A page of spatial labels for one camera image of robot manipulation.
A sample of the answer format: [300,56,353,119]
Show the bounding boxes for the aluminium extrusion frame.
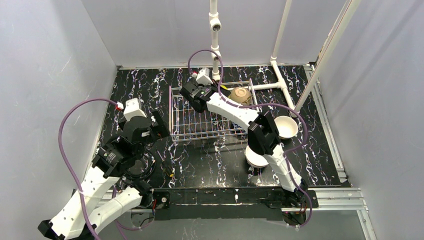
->
[61,62,379,240]

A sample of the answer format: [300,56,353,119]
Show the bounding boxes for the purple cable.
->
[187,49,314,229]
[58,97,147,240]

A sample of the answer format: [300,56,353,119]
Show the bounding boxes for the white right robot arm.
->
[179,81,312,206]

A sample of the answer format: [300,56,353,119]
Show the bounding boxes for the white PVC pipe frame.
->
[228,0,299,117]

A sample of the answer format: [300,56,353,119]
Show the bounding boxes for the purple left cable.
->
[58,97,147,240]

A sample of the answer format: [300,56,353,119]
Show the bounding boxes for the beige floral bowl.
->
[228,86,252,106]

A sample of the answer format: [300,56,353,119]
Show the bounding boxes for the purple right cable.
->
[187,49,314,229]

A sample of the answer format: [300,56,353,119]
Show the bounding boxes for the white bowl under green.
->
[244,146,269,168]

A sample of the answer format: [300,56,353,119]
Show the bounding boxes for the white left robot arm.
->
[37,109,170,240]

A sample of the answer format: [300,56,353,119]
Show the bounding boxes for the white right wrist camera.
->
[195,67,213,86]

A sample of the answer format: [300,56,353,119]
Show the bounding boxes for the black yellow screwdriver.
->
[156,150,175,178]

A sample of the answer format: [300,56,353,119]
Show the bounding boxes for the coiled black cable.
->
[127,149,157,182]

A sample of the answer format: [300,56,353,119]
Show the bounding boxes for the cream white bowl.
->
[274,116,299,140]

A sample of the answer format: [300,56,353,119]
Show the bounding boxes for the white PVC camera post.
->
[208,0,222,80]

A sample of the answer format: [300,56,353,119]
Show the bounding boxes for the yellow-green bowl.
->
[220,85,229,91]

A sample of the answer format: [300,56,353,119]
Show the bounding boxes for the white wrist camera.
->
[195,67,213,86]
[123,98,147,121]

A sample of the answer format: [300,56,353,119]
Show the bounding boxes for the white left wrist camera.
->
[123,98,147,121]

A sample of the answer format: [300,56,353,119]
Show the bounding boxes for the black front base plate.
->
[151,186,319,221]

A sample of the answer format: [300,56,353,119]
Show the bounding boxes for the white diagonal PVC pole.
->
[294,0,362,113]

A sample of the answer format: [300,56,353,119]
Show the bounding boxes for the white wire dish rack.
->
[169,86,260,142]

